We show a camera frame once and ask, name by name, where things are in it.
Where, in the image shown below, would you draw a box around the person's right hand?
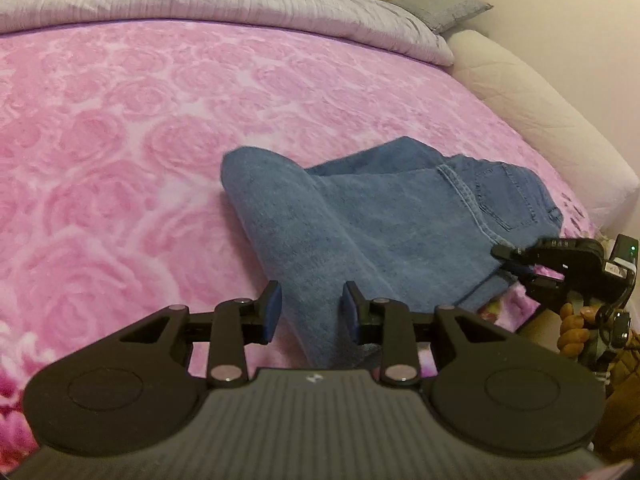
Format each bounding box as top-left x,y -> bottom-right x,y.
556,302 -> 601,359

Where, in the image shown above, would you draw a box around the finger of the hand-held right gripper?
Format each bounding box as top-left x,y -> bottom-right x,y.
491,243 -> 540,264
502,262 -> 539,291

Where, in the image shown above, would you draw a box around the grey pillow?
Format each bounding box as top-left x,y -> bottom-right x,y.
395,0 -> 494,36

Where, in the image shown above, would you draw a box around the blue denim jeans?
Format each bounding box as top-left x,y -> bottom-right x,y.
221,136 -> 565,368

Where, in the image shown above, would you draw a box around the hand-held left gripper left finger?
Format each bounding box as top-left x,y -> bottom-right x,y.
118,280 -> 283,388

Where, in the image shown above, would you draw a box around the white padded bed edge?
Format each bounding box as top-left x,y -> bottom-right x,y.
442,29 -> 640,241

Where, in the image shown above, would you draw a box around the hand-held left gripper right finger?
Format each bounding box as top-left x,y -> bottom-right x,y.
340,281 -> 505,388

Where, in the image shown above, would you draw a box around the pink floral blanket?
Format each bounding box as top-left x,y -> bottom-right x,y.
0,17 -> 608,466

